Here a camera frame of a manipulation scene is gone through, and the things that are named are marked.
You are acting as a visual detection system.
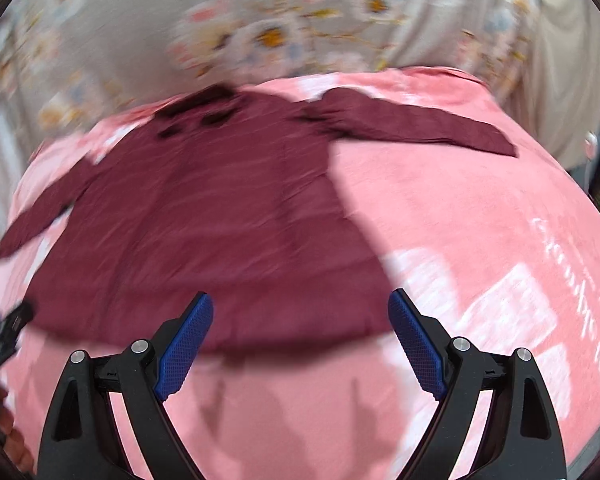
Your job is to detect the maroon quilted puffer jacket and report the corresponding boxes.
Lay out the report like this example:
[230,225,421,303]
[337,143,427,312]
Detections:
[0,86,517,351]

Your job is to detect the person's left hand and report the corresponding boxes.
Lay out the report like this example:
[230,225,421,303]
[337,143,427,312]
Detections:
[0,386,34,474]

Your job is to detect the grey floral bedsheet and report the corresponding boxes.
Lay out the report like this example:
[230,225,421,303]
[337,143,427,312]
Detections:
[0,0,539,140]

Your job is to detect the beige cloth at right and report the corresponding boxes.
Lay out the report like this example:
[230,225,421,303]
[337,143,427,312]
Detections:
[505,0,600,170]

